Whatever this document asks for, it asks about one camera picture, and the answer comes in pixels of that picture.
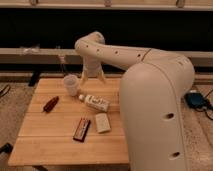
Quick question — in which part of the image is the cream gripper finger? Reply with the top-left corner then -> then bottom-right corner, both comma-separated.
80,72 -> 88,84
97,72 -> 106,83

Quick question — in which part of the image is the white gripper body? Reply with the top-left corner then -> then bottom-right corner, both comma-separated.
83,57 -> 102,76

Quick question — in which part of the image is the white sponge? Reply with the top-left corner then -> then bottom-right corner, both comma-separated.
95,113 -> 111,133

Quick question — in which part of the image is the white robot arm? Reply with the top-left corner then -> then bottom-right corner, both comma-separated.
75,32 -> 195,171

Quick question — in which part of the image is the white ceramic cup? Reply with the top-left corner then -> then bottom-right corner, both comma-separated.
63,74 -> 79,96

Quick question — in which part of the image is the white plastic bottle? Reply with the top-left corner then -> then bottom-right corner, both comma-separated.
79,94 -> 109,112

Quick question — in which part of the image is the blue black device on floor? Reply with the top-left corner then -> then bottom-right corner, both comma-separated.
184,91 -> 213,111

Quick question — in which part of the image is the black object on floor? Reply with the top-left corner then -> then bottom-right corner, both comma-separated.
0,143 -> 13,154

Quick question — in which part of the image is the red handled screwdriver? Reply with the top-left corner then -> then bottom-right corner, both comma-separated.
43,96 -> 59,113

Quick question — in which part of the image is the black table leg bracket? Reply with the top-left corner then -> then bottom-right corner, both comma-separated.
28,69 -> 42,87

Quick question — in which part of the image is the black cable on floor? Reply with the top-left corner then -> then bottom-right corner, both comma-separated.
0,83 -> 12,99

